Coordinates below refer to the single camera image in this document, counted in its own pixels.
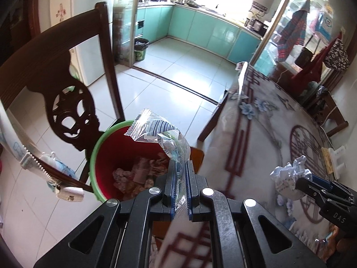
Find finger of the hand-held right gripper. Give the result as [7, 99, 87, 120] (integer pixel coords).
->
[295, 178, 324, 202]
[310, 174, 350, 199]

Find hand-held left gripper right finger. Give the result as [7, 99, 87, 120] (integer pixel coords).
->
[185, 160, 327, 268]

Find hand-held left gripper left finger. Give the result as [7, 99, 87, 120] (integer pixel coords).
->
[33, 160, 177, 268]

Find white wrapper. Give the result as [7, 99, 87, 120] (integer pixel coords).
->
[270, 156, 313, 200]

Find clear blue striped plastic wrapper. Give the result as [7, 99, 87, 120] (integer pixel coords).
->
[124, 108, 192, 214]

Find red bucket green rim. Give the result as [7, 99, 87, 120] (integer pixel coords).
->
[90, 119, 193, 201]

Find black trash bin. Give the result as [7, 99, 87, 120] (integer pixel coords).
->
[134, 38, 149, 62]

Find yellow printed board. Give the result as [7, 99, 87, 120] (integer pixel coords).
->
[321, 147, 335, 175]

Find white clip object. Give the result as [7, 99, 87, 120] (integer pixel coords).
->
[328, 145, 349, 180]

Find crumpled brown paper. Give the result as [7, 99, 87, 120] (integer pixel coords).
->
[131, 152, 169, 186]

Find crumpled pinkish paper wad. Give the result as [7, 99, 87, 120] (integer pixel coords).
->
[112, 167, 140, 199]

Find plain wooden chair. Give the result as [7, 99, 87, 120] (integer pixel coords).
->
[300, 81, 349, 137]

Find floral patterned tablecloth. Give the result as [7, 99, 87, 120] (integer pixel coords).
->
[156, 61, 357, 268]

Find wooden table leg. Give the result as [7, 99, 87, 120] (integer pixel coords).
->
[197, 92, 232, 143]

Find red garment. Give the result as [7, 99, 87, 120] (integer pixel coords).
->
[291, 38, 338, 95]

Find white blue cloth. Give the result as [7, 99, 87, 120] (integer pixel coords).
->
[39, 151, 79, 180]

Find black white patterned bag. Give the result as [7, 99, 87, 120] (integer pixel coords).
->
[324, 38, 350, 70]

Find plaid cloth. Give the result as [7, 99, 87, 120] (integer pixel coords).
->
[277, 0, 311, 62]

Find teal kitchen cabinets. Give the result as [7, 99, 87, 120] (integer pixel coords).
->
[134, 4, 264, 63]

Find blue white plastic bag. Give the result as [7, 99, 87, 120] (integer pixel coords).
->
[315, 4, 334, 38]

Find white fabric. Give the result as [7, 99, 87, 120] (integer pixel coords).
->
[0, 100, 31, 171]

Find carved dark wooden chair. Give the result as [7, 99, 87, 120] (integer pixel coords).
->
[0, 1, 126, 194]

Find white refrigerator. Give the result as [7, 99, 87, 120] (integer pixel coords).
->
[37, 0, 116, 88]

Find white beaded chain purse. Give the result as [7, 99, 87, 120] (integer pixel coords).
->
[21, 142, 85, 202]

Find sliding door frame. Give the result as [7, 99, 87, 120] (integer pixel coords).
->
[112, 0, 143, 69]

